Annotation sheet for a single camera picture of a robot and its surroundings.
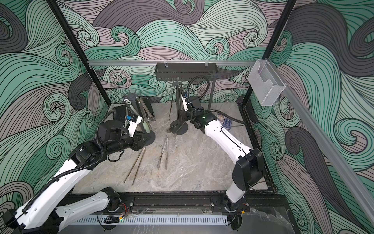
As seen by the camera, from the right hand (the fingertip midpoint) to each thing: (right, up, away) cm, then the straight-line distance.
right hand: (183, 109), depth 81 cm
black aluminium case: (-51, -2, +31) cm, 60 cm away
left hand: (-17, -12, -16) cm, 26 cm away
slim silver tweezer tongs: (-11, -33, +6) cm, 35 cm away
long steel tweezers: (-10, +7, +40) cm, 42 cm away
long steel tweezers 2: (-26, -28, +11) cm, 40 cm away
